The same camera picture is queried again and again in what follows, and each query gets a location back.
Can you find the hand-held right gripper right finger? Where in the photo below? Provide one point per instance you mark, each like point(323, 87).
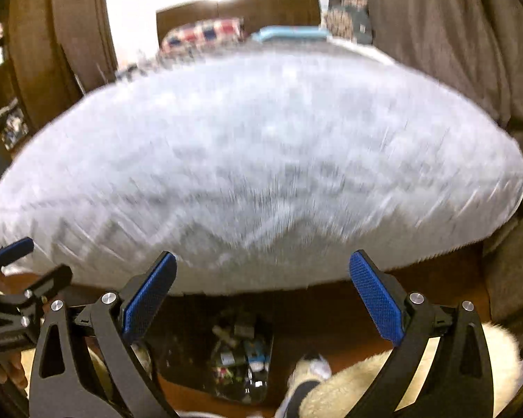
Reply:
point(375, 300)

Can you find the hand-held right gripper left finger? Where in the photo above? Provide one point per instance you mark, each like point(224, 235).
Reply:
point(150, 300)

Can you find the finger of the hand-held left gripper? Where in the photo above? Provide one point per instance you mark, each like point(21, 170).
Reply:
point(52, 281)
point(15, 248)

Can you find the clear bag of bottles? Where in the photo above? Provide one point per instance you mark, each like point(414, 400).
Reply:
point(187, 357)

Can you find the heap of mixed small packages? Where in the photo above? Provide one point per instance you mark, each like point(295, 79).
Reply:
point(239, 357)

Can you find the person's left hand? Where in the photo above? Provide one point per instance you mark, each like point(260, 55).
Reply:
point(11, 370)

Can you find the yellow fluffy rug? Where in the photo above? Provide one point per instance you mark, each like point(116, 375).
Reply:
point(361, 383)

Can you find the wooden shelf with items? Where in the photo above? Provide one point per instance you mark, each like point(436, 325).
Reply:
point(4, 96)

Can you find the grey fluffy blanket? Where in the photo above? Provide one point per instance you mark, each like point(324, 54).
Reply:
point(266, 161)

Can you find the cluttered bedside table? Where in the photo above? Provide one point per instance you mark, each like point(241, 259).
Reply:
point(137, 67)

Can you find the brown curtain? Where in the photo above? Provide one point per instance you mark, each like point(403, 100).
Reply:
point(61, 30)
point(440, 30)

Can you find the checkered colourful pillow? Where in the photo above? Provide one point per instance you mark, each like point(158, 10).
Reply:
point(200, 35)

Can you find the blue cushion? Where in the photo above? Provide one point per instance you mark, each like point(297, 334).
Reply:
point(292, 35)

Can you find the dark wooden headboard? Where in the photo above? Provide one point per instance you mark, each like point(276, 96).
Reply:
point(244, 8)

